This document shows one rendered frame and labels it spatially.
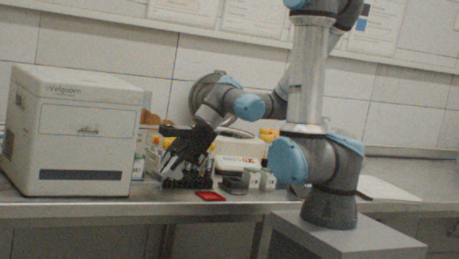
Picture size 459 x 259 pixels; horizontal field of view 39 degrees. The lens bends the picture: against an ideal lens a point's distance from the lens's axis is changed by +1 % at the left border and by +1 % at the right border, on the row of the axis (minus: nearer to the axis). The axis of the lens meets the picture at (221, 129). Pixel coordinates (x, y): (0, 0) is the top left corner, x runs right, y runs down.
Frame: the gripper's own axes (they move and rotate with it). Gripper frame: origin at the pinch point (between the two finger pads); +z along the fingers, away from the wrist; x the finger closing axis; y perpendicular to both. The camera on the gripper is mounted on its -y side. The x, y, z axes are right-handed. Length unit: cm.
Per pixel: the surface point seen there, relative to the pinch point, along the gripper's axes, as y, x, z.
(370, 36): 83, 59, -106
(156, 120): 11.9, 43.4, -16.0
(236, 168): 34.4, 18.7, -17.6
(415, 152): 149, 59, -84
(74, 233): 20, 59, 34
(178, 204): 5.1, -8.5, 3.2
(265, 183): 35.0, 2.2, -17.8
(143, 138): 2.1, 24.9, -7.6
